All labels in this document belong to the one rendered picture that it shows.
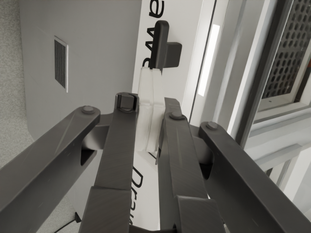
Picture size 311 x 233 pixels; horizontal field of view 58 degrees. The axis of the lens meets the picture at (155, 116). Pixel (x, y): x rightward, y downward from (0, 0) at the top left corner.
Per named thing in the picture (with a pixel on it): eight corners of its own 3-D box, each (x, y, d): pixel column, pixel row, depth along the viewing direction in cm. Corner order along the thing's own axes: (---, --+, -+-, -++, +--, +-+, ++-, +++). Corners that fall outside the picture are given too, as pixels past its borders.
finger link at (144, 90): (144, 152, 16) (130, 150, 16) (145, 103, 22) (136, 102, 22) (152, 105, 15) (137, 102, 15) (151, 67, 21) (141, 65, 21)
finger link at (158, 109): (152, 105, 15) (165, 107, 15) (151, 67, 21) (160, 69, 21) (143, 152, 16) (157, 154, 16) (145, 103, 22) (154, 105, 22)
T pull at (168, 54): (145, 85, 33) (152, 89, 32) (154, 18, 29) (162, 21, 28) (169, 82, 35) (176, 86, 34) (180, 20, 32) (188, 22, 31)
